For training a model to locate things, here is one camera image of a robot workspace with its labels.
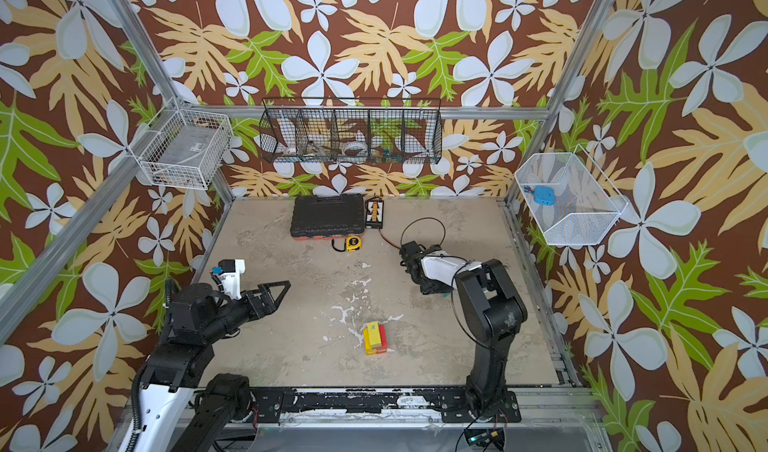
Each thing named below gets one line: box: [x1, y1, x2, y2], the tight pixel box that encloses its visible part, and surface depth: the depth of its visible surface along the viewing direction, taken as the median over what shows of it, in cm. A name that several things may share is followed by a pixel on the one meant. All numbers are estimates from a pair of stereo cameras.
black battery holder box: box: [365, 196, 385, 229], surface depth 117 cm
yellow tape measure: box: [346, 235, 362, 252], surface depth 106 cm
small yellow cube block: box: [368, 321, 381, 346], surface depth 78 cm
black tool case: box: [290, 194, 365, 239], surface depth 110 cm
